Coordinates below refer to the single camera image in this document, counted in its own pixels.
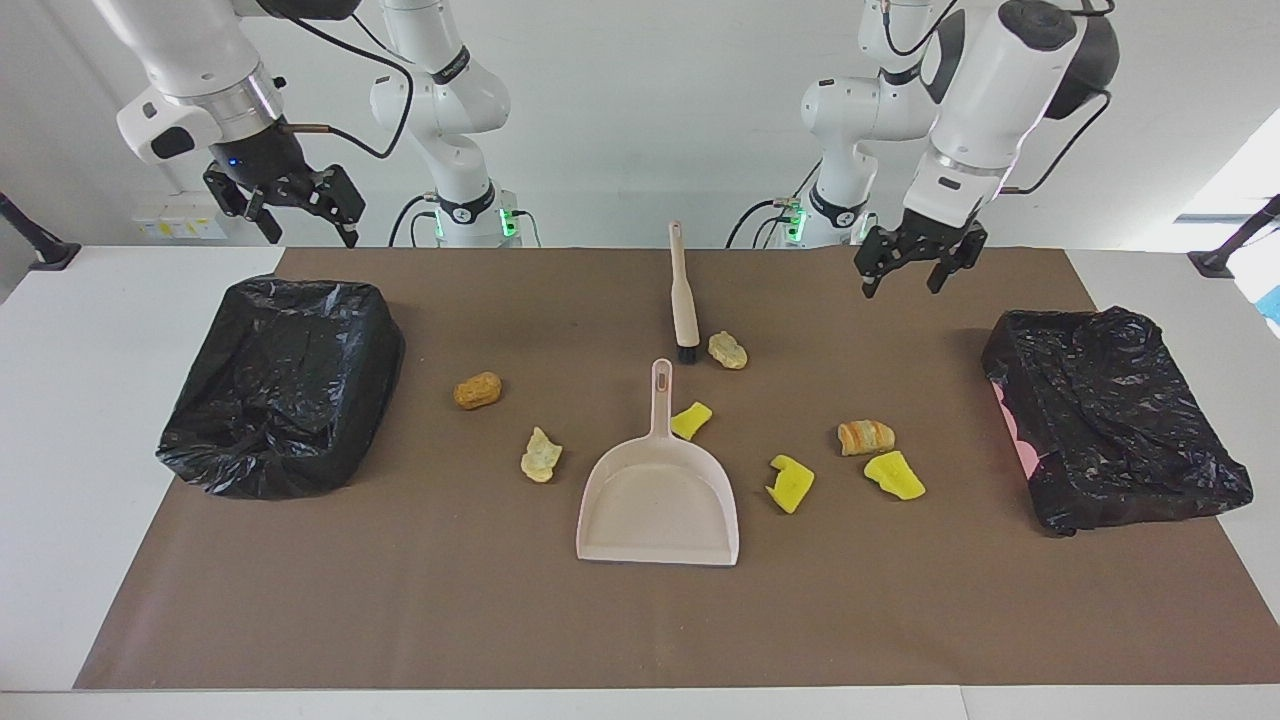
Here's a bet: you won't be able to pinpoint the brown paper mat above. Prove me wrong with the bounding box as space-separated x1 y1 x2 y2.
72 247 1280 691

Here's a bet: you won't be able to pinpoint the small yellow sponge piece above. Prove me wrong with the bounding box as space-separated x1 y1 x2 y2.
669 401 715 442

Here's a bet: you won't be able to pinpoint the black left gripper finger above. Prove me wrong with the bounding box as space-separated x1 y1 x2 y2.
929 224 990 294
854 231 907 300

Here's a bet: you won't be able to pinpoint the black right base cables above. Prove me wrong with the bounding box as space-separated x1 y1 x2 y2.
388 195 441 248

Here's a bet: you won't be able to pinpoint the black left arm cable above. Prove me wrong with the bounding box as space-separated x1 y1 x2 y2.
1000 88 1113 196

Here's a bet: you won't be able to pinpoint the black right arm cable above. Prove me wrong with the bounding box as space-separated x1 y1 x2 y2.
262 8 416 161

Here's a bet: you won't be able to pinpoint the black base cables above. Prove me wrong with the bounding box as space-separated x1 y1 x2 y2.
388 195 441 248
725 165 823 249

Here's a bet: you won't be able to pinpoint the orange striped croissant piece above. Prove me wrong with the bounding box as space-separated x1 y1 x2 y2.
837 419 897 458

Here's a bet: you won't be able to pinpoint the beige brush black bristles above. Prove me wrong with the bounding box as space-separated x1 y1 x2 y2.
668 221 701 365

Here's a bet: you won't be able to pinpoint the brown bread nugget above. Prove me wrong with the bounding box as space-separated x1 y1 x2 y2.
453 371 504 412

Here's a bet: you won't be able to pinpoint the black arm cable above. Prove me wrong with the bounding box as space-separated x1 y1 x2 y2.
262 8 416 161
1000 88 1113 196

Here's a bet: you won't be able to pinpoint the black left base cables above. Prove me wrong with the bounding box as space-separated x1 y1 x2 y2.
725 165 823 249

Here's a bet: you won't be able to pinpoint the beige plastic dustpan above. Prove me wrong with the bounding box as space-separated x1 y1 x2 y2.
575 358 741 568

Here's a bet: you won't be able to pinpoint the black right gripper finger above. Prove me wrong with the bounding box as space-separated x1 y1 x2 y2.
294 164 367 249
203 167 284 245

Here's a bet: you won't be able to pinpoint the pink bin with black bag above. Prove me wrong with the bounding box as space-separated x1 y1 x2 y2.
980 305 1255 539

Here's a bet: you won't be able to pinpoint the white wall socket box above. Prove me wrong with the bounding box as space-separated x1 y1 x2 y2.
132 190 229 241

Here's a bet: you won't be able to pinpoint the pale yellow food piece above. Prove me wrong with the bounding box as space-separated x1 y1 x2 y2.
520 426 564 484

